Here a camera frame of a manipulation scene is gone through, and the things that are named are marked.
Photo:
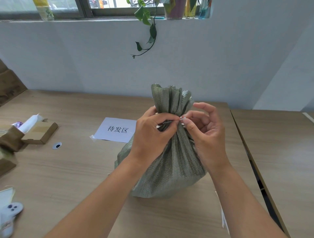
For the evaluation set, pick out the person's left hand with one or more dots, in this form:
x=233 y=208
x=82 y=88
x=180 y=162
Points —
x=147 y=139

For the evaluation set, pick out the person's right hand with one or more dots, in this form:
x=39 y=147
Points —
x=211 y=139

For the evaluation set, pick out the person's right middle finger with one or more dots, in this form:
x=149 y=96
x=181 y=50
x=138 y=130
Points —
x=206 y=106

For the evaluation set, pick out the person's left thumb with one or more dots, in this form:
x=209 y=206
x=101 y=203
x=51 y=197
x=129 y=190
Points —
x=169 y=130

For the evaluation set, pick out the person's right thumb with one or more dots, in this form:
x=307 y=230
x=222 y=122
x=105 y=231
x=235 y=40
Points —
x=189 y=127

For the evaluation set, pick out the green woven sack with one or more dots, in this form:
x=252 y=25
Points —
x=171 y=166

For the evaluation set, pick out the person's right forearm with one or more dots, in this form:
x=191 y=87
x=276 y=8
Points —
x=242 y=206

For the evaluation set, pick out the person's left forearm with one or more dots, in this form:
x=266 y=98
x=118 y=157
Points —
x=98 y=203

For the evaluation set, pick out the white paper sign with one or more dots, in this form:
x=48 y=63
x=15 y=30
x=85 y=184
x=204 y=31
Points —
x=115 y=130

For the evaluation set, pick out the wooden side table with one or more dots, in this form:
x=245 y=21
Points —
x=282 y=152

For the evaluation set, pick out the green trailing vine plant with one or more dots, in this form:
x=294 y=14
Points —
x=152 y=30

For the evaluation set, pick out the blue glass bottle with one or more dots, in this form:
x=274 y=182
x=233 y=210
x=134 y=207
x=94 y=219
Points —
x=204 y=11

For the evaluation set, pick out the white paper sheet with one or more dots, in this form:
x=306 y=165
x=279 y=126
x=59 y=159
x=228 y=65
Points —
x=223 y=218

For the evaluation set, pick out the yellow glass bottle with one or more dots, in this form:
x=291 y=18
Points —
x=190 y=9

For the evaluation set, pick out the teal flat small object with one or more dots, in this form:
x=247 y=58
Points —
x=159 y=18

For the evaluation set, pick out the pink plant pot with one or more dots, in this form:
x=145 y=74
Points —
x=175 y=9

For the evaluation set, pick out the small flat cardboard box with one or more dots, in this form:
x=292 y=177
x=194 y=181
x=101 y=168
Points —
x=40 y=132

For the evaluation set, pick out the purple patterned small item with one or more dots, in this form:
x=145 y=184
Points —
x=17 y=124

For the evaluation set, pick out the brown open cardboard box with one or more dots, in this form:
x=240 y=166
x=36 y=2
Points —
x=11 y=139

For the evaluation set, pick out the large brown cardboard box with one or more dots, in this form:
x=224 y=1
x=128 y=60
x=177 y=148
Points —
x=9 y=85

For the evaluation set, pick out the brown cardboard flap piece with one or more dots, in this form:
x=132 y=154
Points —
x=6 y=165

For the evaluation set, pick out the yellow green drink bottle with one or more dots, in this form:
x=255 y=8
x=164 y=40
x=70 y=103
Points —
x=45 y=9

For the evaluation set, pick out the grey plush toy with buttons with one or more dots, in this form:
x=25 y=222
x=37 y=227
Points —
x=11 y=215

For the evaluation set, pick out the dark window frame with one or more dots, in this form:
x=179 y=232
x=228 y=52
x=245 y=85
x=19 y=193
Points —
x=85 y=9

